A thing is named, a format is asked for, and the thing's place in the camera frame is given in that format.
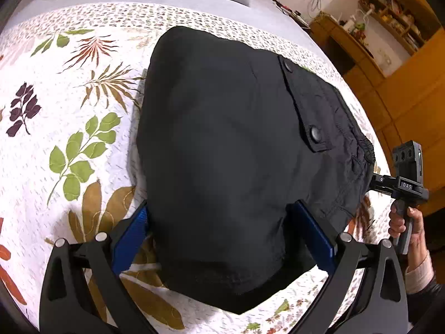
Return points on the wooden bookshelf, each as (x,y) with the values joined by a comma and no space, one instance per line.
(394,10)

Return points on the black pants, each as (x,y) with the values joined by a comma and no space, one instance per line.
(226,153)

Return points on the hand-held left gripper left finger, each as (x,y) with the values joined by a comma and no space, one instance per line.
(134,229)

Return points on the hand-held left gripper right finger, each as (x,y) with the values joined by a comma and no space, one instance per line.
(314,238)

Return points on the person's right forearm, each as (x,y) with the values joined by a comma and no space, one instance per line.
(427,292)

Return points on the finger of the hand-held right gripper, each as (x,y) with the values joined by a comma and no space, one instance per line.
(382,183)

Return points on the wooden desk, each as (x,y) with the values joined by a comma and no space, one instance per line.
(410,111)

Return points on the green toy figure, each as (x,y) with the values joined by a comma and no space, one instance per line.
(360,26)

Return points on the person's right hand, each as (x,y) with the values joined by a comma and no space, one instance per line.
(419,236)

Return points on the grey bed sheet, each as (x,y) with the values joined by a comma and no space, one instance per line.
(267,19)

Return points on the white floral quilt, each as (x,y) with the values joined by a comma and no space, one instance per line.
(69,94)

